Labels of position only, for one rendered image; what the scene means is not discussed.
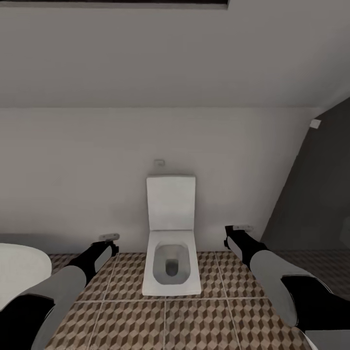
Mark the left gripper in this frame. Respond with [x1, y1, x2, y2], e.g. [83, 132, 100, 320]
[111, 244, 119, 257]

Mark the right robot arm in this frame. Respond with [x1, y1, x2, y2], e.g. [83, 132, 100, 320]
[224, 225, 350, 350]

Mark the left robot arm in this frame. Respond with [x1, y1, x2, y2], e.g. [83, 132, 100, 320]
[0, 233, 120, 350]

